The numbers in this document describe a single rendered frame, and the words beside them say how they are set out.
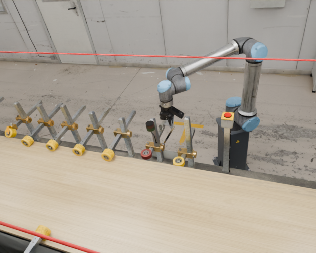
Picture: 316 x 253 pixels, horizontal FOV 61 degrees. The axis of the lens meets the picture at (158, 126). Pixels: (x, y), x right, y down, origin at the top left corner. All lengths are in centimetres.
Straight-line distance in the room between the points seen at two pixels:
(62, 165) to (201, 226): 109
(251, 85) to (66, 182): 148
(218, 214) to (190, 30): 323
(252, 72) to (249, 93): 18
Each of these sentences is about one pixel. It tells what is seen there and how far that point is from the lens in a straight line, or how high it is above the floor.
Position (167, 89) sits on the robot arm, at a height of 135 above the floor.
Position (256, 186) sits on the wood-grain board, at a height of 90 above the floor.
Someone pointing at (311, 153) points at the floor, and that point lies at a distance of 329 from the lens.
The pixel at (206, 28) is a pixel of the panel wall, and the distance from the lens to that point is 428.
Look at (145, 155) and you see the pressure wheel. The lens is 192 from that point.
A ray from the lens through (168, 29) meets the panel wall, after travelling 444.
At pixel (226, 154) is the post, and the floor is 90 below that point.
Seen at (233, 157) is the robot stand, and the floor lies 27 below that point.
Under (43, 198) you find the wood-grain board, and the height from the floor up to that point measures 90.
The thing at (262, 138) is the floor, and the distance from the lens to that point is 333.
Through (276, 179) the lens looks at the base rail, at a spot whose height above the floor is 70.
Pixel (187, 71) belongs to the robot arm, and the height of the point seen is 134.
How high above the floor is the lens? 229
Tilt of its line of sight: 40 degrees down
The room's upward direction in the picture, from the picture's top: 11 degrees counter-clockwise
